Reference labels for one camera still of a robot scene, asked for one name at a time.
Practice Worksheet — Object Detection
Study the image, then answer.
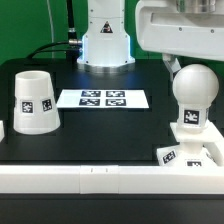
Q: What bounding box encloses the black cable bundle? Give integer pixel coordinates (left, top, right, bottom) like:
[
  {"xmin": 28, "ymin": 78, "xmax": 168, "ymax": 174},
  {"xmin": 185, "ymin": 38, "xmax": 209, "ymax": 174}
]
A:
[{"xmin": 26, "ymin": 0, "xmax": 83, "ymax": 60}]

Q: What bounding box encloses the white fence bar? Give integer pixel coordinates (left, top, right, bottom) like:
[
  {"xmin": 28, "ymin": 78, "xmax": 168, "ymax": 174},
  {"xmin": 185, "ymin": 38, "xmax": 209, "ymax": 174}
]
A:
[
  {"xmin": 0, "ymin": 165, "xmax": 224, "ymax": 194},
  {"xmin": 207, "ymin": 140, "xmax": 224, "ymax": 167}
]

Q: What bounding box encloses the thin white cable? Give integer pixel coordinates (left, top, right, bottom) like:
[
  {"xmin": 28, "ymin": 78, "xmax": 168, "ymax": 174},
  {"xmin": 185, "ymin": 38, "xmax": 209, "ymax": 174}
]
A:
[{"xmin": 46, "ymin": 0, "xmax": 55, "ymax": 44}]

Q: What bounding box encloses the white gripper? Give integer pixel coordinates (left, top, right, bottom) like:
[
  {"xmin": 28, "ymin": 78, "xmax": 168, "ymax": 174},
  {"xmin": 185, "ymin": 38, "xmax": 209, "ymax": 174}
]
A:
[{"xmin": 135, "ymin": 0, "xmax": 224, "ymax": 80}]

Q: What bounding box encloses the white right fence bar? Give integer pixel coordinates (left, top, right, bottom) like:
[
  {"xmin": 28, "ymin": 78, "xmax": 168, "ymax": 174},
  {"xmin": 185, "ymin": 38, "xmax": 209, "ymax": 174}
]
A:
[{"xmin": 207, "ymin": 140, "xmax": 224, "ymax": 167}]

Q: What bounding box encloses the white left fence block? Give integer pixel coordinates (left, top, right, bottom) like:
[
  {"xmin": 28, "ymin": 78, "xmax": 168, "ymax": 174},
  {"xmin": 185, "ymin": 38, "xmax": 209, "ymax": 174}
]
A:
[{"xmin": 0, "ymin": 120, "xmax": 5, "ymax": 142}]

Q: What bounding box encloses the white lamp shade cone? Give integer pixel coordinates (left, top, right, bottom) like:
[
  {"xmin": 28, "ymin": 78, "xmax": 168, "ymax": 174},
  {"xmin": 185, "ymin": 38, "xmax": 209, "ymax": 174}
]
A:
[{"xmin": 13, "ymin": 71, "xmax": 60, "ymax": 135}]

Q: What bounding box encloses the white lamp base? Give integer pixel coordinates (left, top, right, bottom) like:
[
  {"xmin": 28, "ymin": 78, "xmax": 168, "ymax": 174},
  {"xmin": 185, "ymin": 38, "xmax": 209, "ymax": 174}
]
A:
[{"xmin": 156, "ymin": 121, "xmax": 222, "ymax": 168}]

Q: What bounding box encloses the white marker sheet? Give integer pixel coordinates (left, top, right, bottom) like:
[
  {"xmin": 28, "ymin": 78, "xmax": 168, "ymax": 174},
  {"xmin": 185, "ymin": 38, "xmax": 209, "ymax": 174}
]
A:
[{"xmin": 57, "ymin": 89, "xmax": 149, "ymax": 109}]

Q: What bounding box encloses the white lamp bulb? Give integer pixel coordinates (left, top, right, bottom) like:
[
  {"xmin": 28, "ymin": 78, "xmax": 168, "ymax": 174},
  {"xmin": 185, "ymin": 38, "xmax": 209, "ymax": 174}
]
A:
[{"xmin": 172, "ymin": 64, "xmax": 219, "ymax": 133}]

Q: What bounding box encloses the white front fence bar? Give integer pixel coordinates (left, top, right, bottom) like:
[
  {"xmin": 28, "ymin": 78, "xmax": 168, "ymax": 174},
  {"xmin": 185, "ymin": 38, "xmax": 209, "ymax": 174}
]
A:
[{"xmin": 0, "ymin": 165, "xmax": 224, "ymax": 194}]

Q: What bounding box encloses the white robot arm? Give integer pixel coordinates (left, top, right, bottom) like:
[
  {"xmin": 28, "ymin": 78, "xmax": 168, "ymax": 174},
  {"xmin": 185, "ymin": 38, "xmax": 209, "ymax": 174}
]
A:
[{"xmin": 78, "ymin": 0, "xmax": 224, "ymax": 73}]

